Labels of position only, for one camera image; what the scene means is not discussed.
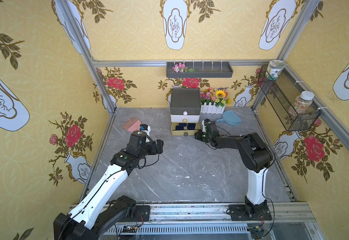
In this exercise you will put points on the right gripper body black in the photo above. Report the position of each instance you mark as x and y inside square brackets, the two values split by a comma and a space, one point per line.
[200, 135]

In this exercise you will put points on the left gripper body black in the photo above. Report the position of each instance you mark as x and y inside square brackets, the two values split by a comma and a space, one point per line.
[157, 146]

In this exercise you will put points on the yellow bottom drawer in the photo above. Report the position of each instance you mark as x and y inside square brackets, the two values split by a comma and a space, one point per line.
[185, 132]

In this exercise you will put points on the grey top drawer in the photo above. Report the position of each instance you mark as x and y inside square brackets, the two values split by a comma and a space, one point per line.
[187, 110]

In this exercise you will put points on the white drawer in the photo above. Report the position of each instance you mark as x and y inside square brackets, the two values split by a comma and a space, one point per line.
[185, 119]

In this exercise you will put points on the blue brooch box bottom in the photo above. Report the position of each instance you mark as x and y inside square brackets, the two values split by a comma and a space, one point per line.
[190, 126]

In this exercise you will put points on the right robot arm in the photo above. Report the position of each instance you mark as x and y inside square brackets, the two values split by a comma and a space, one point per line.
[256, 158]

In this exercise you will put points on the three-drawer storage cabinet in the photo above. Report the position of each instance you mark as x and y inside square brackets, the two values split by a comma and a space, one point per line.
[185, 97]

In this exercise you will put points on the light blue dustpan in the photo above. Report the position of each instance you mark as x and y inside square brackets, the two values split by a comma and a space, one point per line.
[230, 118]

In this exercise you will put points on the flower pot white fence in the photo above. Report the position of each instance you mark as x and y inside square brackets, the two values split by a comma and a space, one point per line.
[214, 101]

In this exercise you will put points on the pink small dustpan brush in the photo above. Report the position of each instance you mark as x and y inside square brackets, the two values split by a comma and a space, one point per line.
[132, 125]

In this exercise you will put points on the small pink flowers on shelf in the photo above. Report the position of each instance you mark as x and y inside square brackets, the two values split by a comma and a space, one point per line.
[182, 68]

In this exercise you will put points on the small circuit board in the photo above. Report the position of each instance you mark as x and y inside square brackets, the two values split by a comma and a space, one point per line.
[129, 229]

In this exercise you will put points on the decorated jar with lid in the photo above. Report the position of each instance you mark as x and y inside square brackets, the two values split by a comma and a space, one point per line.
[274, 68]

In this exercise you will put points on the clear jar white lid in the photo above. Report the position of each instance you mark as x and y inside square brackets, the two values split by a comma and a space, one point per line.
[303, 101]

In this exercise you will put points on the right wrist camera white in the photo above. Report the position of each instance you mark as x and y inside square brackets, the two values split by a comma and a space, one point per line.
[208, 126]

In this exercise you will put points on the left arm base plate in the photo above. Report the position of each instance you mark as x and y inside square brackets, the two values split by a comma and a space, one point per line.
[142, 213]

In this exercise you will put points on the grey wall shelf tray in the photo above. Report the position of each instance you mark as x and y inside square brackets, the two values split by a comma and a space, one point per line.
[203, 69]

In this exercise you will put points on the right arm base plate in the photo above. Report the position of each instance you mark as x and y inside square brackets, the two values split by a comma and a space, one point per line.
[243, 212]

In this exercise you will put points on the black wire wall basket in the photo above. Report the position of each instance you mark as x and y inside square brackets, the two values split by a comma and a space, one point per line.
[281, 94]

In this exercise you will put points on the aluminium front rail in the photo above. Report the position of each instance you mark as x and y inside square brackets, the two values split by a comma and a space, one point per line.
[168, 213]

